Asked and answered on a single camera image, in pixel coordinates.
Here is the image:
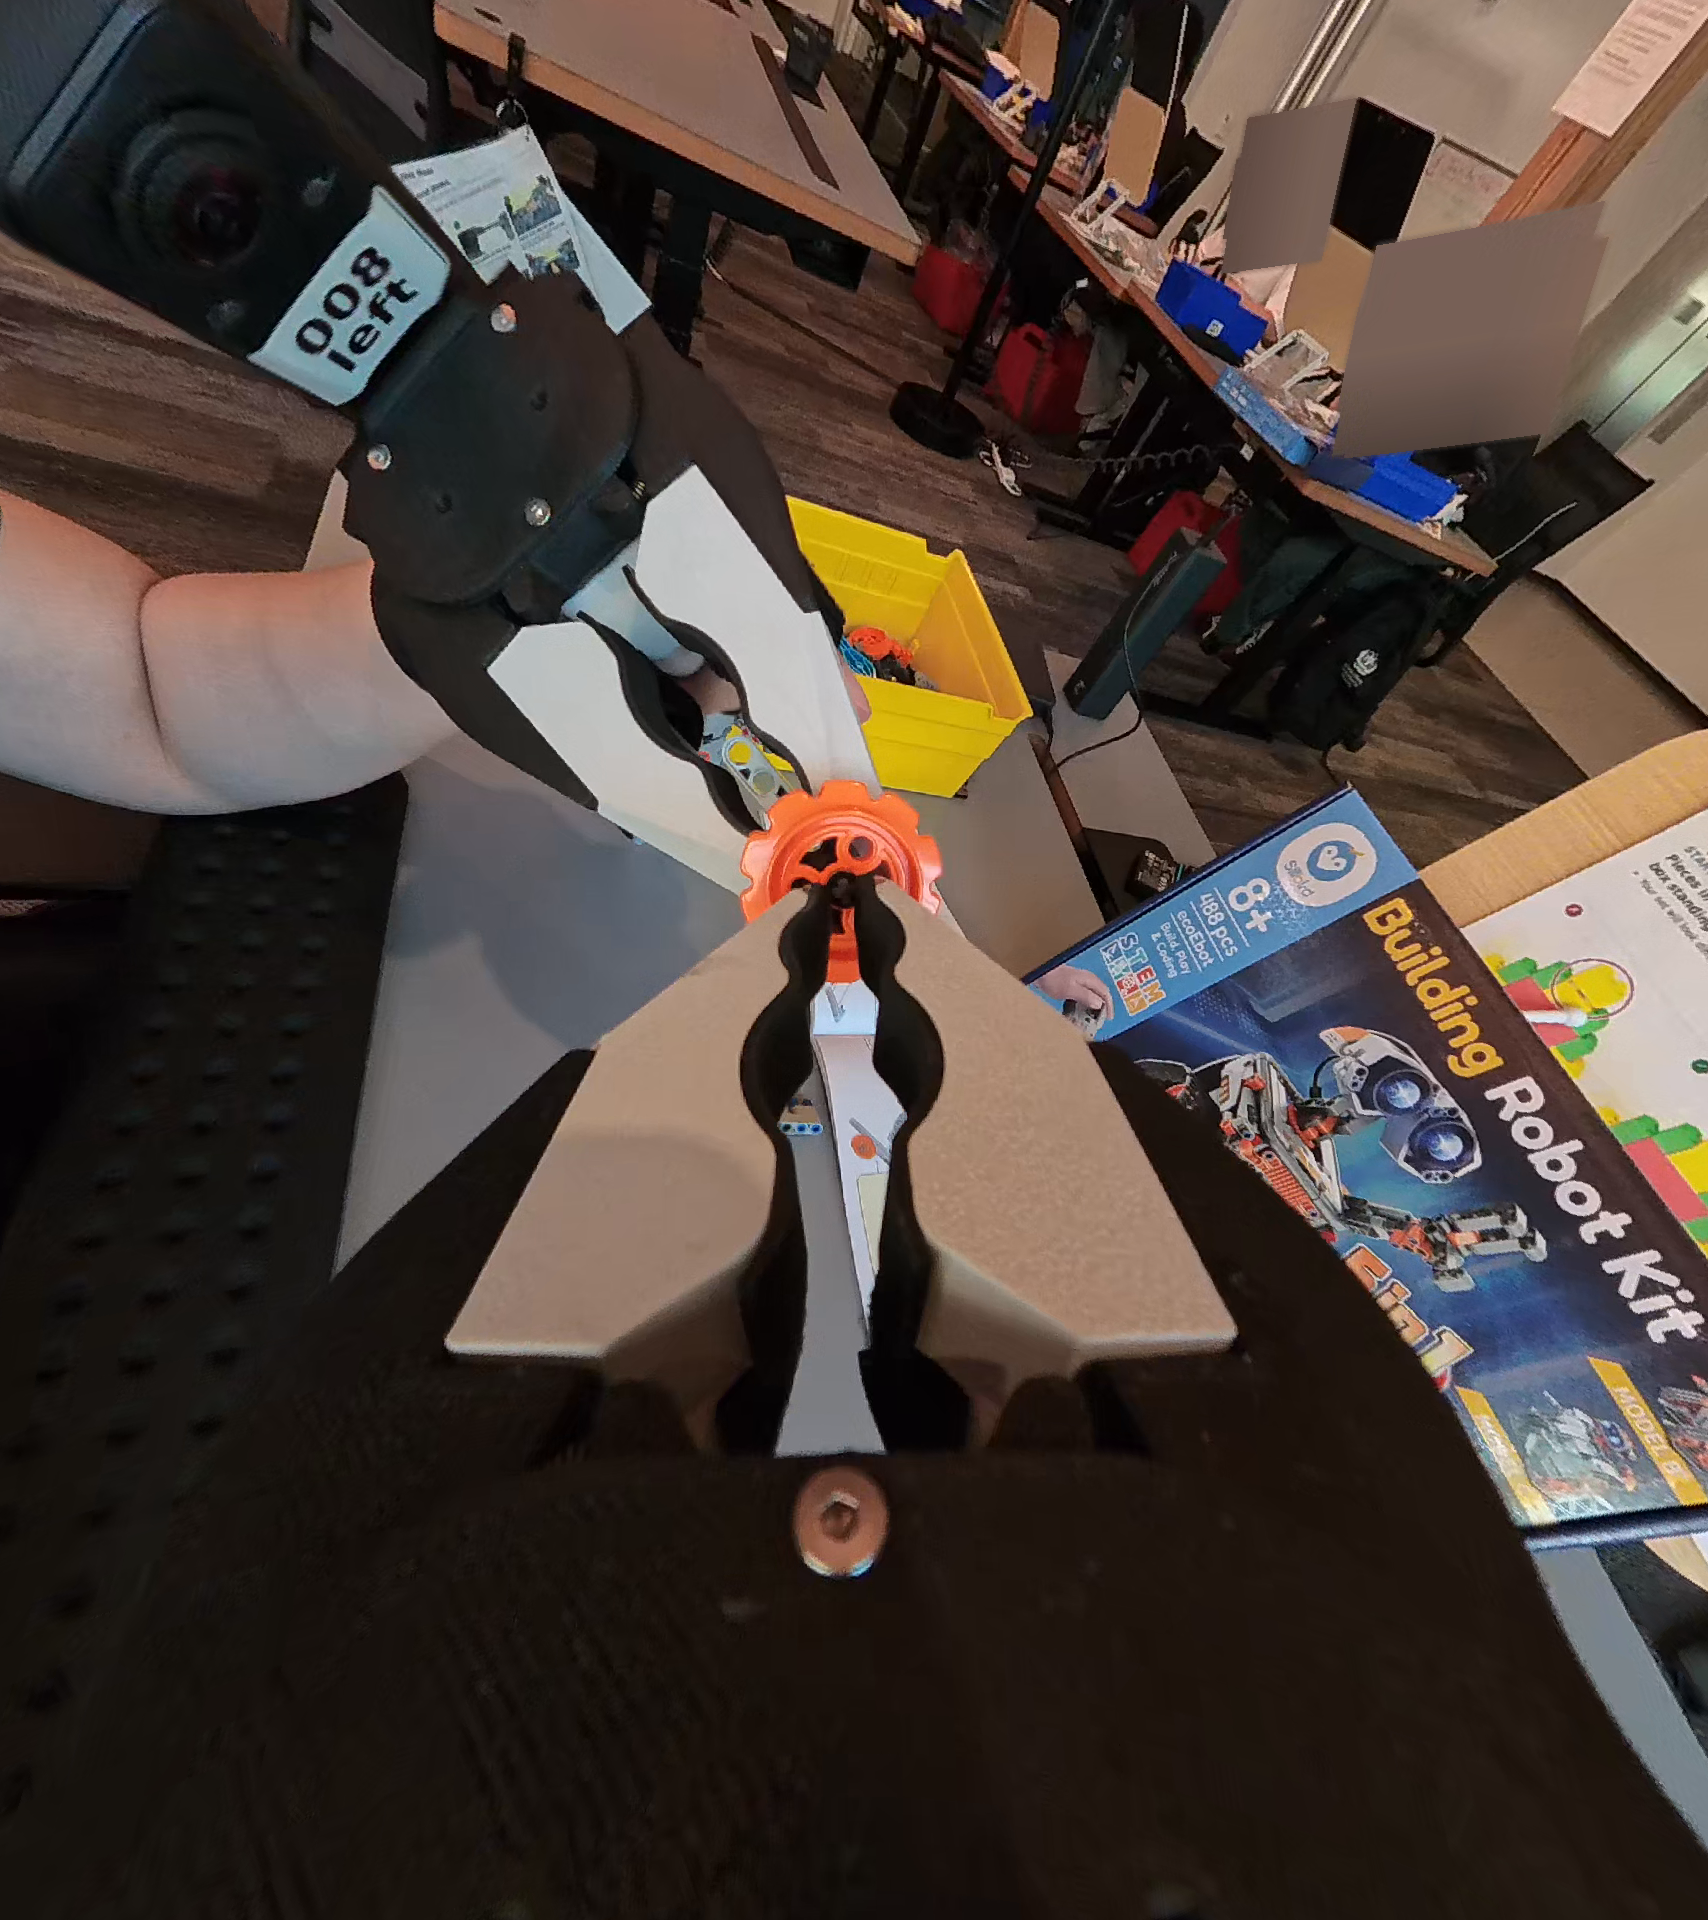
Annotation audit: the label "white paper notice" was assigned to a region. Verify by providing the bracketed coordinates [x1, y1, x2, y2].
[1550, 0, 1689, 134]

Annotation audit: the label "hanging printed paper sheet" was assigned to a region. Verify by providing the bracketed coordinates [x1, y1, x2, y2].
[392, 124, 655, 335]

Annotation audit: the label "grey desk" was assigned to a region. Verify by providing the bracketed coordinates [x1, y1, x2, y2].
[337, 643, 1708, 1920]

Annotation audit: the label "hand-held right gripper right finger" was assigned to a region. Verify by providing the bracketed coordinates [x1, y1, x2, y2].
[854, 881, 1239, 1458]

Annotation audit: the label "red storage crate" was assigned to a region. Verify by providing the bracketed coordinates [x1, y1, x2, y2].
[914, 246, 1011, 342]
[997, 322, 1097, 438]
[1130, 493, 1246, 618]

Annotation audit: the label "white instruction booklet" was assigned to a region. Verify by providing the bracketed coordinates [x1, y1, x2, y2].
[778, 981, 909, 1338]

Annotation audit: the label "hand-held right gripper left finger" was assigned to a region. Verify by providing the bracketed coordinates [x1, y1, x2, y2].
[447, 887, 835, 1458]

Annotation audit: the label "black dotted mat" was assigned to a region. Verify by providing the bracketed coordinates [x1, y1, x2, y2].
[0, 780, 414, 1801]

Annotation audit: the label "blue robot kit box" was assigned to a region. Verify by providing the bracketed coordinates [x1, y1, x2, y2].
[1027, 785, 1708, 1530]

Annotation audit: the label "black backpack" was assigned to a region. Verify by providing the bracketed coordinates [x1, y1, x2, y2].
[1266, 576, 1442, 751]

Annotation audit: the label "white poster with blocks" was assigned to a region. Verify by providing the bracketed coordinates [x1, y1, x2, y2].
[1417, 725, 1708, 1629]

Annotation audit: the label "person's left forearm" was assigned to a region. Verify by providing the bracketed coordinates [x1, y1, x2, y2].
[0, 493, 459, 819]

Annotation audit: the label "black cable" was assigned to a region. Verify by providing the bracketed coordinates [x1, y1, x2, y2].
[1041, 696, 1149, 887]

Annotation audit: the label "blue plastic tray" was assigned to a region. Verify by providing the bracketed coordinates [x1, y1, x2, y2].
[1159, 261, 1276, 353]
[1311, 450, 1465, 527]

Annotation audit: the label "yellow plastic bin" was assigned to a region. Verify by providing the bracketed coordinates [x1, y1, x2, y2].
[787, 493, 1037, 799]

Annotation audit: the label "loose toy building parts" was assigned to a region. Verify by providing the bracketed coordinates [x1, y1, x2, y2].
[838, 621, 938, 690]

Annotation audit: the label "dark tower device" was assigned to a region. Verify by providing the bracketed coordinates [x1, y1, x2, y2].
[1065, 531, 1224, 719]

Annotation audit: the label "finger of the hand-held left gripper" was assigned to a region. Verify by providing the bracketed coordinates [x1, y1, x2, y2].
[489, 618, 782, 894]
[628, 464, 887, 797]

